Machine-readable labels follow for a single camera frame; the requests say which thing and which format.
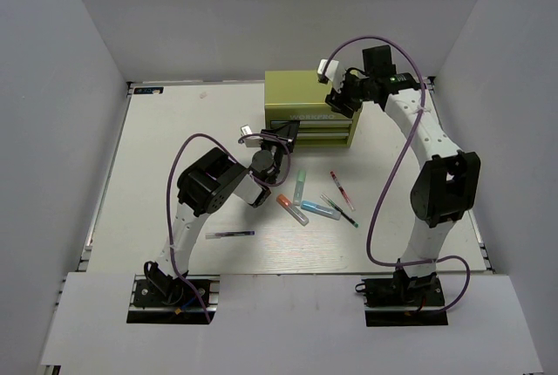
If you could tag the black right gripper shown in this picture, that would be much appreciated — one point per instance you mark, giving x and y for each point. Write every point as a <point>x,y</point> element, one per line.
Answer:
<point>337,100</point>

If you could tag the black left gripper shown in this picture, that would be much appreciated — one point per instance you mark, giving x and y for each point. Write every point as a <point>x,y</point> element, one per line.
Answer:
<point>289,134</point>

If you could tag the green metal drawer toolbox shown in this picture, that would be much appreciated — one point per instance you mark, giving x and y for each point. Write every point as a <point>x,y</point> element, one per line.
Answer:
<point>298,96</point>

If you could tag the orange highlighter pen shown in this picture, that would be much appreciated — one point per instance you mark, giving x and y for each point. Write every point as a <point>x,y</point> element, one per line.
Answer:
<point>290,208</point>

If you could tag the blue highlighter pen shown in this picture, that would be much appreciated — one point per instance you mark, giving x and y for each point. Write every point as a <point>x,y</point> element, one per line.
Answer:
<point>321,210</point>

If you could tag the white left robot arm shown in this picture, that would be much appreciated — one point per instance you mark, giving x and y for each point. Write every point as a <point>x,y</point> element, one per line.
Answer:
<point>202,188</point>

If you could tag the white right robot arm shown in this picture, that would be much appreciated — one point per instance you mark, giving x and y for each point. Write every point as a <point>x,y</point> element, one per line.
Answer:
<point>448,176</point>

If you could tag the red pen refill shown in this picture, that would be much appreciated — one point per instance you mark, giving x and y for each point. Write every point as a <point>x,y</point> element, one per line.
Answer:
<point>342,190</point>

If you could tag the green highlighter pen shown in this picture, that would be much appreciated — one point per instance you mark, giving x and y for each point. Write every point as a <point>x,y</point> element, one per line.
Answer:
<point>299,187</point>

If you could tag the green pen refill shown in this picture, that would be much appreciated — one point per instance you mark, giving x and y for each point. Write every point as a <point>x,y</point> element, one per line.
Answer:
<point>333,205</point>

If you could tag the purple pen refill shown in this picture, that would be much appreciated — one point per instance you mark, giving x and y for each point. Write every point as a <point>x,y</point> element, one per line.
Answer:
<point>219,235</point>

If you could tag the black logo sticker left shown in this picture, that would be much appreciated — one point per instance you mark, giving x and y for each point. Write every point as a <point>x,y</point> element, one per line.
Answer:
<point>149,90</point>

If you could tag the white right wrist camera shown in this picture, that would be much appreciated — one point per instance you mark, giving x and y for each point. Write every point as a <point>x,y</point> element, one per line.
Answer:
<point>331,72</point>

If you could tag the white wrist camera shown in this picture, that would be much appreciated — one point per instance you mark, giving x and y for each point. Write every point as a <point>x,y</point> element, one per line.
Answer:
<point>248,138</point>
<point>331,72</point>

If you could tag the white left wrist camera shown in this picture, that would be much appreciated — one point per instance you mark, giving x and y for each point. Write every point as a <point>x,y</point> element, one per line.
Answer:
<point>248,138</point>

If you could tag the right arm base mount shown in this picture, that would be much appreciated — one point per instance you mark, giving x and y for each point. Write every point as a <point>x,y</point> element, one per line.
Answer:
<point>388,304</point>

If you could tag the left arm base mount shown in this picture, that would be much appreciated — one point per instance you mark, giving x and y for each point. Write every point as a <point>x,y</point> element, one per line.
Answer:
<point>149,306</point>

